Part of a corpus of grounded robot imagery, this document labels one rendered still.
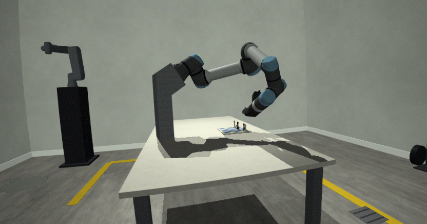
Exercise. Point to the blue and cream chessboard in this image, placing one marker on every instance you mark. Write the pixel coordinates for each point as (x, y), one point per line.
(231, 130)

